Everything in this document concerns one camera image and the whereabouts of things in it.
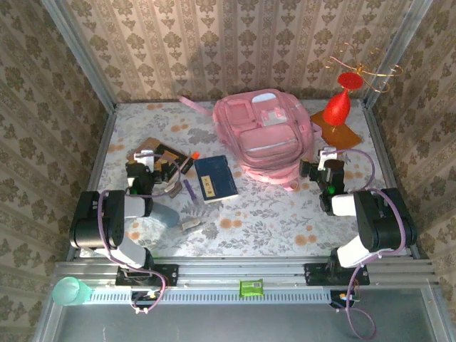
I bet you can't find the brown and black notebook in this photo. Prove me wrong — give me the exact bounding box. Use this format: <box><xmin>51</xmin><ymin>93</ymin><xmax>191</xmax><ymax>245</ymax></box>
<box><xmin>127</xmin><ymin>137</ymin><xmax>194</xmax><ymax>176</ymax></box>

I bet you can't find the black marker orange cap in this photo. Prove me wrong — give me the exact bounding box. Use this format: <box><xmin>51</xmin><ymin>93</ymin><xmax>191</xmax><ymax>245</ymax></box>
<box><xmin>180</xmin><ymin>151</ymin><xmax>200</xmax><ymax>175</ymax></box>

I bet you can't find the purple pen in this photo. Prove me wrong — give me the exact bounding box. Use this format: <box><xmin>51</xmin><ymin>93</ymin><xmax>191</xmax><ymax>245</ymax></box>
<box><xmin>183</xmin><ymin>179</ymin><xmax>199</xmax><ymax>205</ymax></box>

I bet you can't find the pink student backpack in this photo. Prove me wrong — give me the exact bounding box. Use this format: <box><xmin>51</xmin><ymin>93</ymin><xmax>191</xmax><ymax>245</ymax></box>
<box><xmin>177</xmin><ymin>88</ymin><xmax>323</xmax><ymax>194</ymax></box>

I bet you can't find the dark blue book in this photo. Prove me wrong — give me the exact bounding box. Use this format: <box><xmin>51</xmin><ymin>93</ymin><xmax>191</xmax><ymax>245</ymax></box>
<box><xmin>193</xmin><ymin>155</ymin><xmax>240</xmax><ymax>205</ymax></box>

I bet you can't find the small beige white stationery item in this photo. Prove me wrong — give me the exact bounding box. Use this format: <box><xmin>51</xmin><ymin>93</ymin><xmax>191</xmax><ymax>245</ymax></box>
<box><xmin>179</xmin><ymin>217</ymin><xmax>208</xmax><ymax>235</ymax></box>

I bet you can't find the small tan cylindrical item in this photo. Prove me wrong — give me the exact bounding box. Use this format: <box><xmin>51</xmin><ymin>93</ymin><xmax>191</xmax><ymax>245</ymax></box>
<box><xmin>165</xmin><ymin>180</ymin><xmax>185</xmax><ymax>199</ymax></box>

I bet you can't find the red goblet shaped ornament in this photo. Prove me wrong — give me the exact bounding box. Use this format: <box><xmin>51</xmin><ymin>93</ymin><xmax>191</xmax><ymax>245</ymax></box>
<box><xmin>322</xmin><ymin>71</ymin><xmax>365</xmax><ymax>128</ymax></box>

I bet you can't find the floral table cover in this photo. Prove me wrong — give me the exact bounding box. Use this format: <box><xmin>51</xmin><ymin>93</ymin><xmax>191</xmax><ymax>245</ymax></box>
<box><xmin>78</xmin><ymin>100</ymin><xmax>409</xmax><ymax>258</ymax></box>

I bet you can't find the green wrapped packet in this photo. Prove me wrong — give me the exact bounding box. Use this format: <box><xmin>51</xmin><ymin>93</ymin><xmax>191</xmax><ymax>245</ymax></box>
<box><xmin>238</xmin><ymin>278</ymin><xmax>265</xmax><ymax>298</ymax></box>

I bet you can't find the teal plastic cup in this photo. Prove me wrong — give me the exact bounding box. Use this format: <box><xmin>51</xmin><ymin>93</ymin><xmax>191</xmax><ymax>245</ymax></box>
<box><xmin>51</xmin><ymin>276</ymin><xmax>95</xmax><ymax>306</ymax></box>

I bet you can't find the grey metal panel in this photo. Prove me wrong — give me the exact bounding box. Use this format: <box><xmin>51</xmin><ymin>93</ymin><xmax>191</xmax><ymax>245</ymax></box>
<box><xmin>33</xmin><ymin>286</ymin><xmax>452</xmax><ymax>342</ymax></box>

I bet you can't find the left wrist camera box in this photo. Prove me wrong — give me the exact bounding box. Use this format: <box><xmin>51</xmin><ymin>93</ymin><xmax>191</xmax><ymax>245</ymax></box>
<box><xmin>133</xmin><ymin>149</ymin><xmax>157</xmax><ymax>169</ymax></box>

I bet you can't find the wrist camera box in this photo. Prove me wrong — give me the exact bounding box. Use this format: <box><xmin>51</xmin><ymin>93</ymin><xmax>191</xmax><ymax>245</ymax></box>
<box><xmin>133</xmin><ymin>149</ymin><xmax>157</xmax><ymax>169</ymax></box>
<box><xmin>318</xmin><ymin>148</ymin><xmax>338</xmax><ymax>171</ymax></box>

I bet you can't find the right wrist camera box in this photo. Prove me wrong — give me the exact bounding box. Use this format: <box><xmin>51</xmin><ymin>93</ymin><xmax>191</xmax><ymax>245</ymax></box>
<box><xmin>318</xmin><ymin>148</ymin><xmax>338</xmax><ymax>171</ymax></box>

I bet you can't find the orange wooden base plate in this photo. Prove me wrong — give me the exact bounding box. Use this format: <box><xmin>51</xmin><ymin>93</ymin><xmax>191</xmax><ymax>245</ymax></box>
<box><xmin>309</xmin><ymin>109</ymin><xmax>363</xmax><ymax>151</ymax></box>

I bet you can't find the aluminium side rail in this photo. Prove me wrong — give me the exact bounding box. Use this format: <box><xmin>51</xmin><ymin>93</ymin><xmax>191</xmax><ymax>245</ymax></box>
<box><xmin>66</xmin><ymin>108</ymin><xmax>118</xmax><ymax>261</ymax></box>
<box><xmin>362</xmin><ymin>102</ymin><xmax>424</xmax><ymax>259</ymax></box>

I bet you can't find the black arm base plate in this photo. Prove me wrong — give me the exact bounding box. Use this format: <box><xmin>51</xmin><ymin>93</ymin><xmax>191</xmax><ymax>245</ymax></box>
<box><xmin>115</xmin><ymin>263</ymin><xmax>179</xmax><ymax>286</ymax></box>
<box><xmin>304</xmin><ymin>262</ymin><xmax>371</xmax><ymax>286</ymax></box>

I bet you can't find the gold wire ornament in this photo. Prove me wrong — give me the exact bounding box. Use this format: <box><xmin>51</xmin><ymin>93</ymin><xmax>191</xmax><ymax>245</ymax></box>
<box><xmin>324</xmin><ymin>41</ymin><xmax>405</xmax><ymax>133</ymax></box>

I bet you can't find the aluminium mounting rail beam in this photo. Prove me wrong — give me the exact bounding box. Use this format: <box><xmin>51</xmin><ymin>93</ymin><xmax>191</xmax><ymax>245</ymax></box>
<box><xmin>53</xmin><ymin>256</ymin><xmax>439</xmax><ymax>288</ymax></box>

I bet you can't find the white slotted cable duct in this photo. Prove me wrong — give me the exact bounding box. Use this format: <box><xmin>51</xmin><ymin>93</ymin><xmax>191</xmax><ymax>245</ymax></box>
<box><xmin>88</xmin><ymin>287</ymin><xmax>332</xmax><ymax>306</ymax></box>

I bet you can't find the aluminium frame post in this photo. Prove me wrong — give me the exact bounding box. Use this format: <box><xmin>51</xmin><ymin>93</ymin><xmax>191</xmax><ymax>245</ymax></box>
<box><xmin>362</xmin><ymin>0</ymin><xmax>435</xmax><ymax>110</ymax></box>
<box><xmin>39</xmin><ymin>0</ymin><xmax>118</xmax><ymax>113</ymax></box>

